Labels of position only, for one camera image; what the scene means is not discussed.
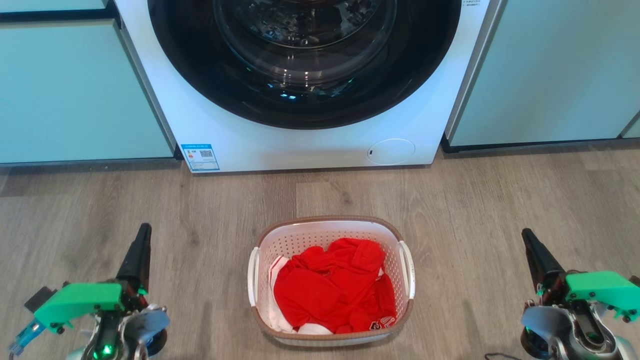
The tall pale teal cabinet panel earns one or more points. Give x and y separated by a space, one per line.
550 70

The white front-load washing machine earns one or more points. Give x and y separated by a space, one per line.
300 150

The blue energy label sticker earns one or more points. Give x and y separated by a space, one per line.
200 157

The large pale teal cabinet door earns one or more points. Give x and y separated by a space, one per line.
75 90

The narrow pale teal cabinet drawer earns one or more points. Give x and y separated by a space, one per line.
50 5

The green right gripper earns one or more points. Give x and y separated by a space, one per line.
600 290

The black round washer door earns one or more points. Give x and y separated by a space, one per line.
200 75

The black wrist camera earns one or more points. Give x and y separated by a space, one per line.
39 298
635 281

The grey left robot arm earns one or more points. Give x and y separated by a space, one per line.
135 330

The white garment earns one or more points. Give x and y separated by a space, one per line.
274 310

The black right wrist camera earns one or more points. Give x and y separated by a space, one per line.
635 281

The white brown-rimmed laundry basket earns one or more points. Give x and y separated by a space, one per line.
325 234

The red garment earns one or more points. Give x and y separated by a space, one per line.
330 290

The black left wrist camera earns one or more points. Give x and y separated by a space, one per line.
39 298

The round white filter cover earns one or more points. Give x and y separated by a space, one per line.
392 151

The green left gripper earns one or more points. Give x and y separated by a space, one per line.
75 300

